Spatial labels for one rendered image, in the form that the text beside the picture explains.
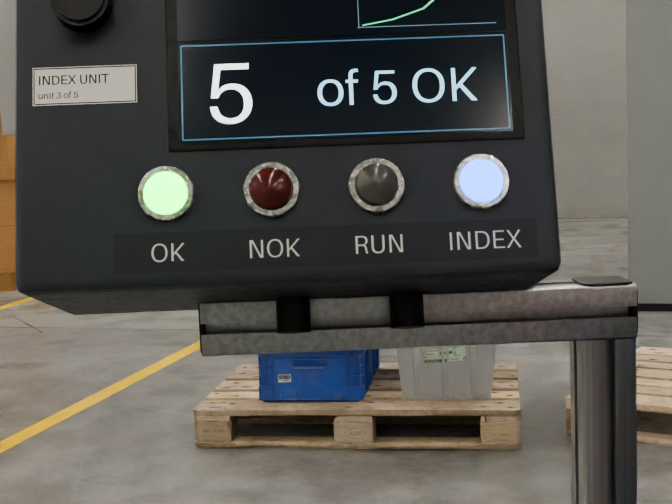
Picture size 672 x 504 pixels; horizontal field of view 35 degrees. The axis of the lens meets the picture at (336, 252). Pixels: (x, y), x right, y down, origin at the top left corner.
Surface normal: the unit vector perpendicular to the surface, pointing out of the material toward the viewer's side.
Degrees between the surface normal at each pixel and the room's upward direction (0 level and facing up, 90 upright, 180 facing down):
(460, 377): 95
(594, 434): 90
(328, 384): 90
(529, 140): 75
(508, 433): 90
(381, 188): 79
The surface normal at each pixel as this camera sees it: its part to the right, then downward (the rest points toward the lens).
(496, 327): 0.03, 0.11
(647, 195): -0.26, 0.11
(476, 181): -0.06, -0.12
